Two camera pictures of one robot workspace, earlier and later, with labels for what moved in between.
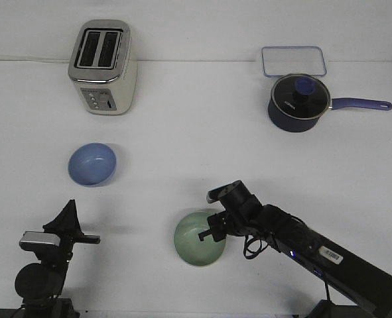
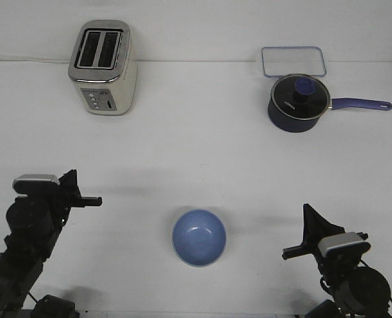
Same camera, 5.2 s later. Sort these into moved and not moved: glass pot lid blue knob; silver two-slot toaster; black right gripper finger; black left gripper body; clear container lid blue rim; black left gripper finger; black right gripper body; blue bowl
Moved: black right gripper finger; blue bowl; black right gripper body; black left gripper body; black left gripper finger
Not moved: glass pot lid blue knob; silver two-slot toaster; clear container lid blue rim
